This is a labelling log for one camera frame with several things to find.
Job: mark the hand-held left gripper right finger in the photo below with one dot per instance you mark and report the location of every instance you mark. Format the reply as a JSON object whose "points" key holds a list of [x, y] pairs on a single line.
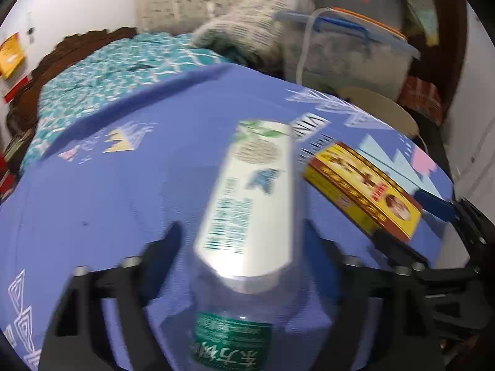
{"points": [[321, 262]]}

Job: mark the red patterned bag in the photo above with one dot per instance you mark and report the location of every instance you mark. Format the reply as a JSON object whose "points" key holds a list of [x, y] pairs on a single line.
{"points": [[423, 98]]}

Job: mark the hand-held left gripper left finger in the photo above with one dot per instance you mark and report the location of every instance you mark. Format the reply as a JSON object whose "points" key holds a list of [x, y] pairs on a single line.
{"points": [[170, 247]]}

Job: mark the yellow red cardboard box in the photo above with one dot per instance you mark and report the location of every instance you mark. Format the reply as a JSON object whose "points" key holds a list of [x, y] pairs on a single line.
{"points": [[367, 189]]}

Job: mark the carved wooden headboard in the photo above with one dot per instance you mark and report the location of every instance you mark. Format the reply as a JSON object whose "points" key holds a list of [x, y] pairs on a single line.
{"points": [[77, 44]]}

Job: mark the beige checked pillow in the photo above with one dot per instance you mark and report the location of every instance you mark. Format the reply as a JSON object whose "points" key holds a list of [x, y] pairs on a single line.
{"points": [[247, 27]]}

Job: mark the beige round board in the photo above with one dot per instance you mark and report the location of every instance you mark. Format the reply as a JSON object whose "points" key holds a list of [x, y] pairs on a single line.
{"points": [[381, 106]]}

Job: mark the blue printed tablecloth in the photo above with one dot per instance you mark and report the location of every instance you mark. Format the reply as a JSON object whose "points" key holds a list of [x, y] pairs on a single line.
{"points": [[116, 201]]}

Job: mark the beige teal draped cloth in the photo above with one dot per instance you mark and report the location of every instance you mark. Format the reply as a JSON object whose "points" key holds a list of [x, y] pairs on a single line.
{"points": [[419, 4]]}

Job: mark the yellow wall packet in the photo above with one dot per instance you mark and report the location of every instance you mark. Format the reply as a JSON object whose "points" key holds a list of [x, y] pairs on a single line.
{"points": [[11, 54]]}

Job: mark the white floral print tube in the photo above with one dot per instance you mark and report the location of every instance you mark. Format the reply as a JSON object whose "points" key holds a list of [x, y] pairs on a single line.
{"points": [[247, 201]]}

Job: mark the teal patterned blanket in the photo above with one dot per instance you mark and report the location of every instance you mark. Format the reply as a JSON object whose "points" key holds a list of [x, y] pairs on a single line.
{"points": [[96, 73]]}

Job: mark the red wall paper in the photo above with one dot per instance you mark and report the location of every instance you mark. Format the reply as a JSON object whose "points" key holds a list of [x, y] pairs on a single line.
{"points": [[17, 89]]}

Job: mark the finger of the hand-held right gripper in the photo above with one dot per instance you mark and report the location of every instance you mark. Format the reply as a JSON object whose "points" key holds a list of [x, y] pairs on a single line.
{"points": [[435, 205], [402, 253]]}

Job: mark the dark wooden furniture frame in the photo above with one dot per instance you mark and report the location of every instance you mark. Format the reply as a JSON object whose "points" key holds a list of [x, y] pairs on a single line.
{"points": [[450, 46]]}

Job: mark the clear bottle green label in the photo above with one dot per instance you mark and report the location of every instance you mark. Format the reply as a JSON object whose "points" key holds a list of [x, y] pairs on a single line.
{"points": [[232, 340]]}

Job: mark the storage box orange blue lid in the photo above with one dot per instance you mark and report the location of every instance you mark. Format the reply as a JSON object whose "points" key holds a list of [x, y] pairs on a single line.
{"points": [[348, 62]]}

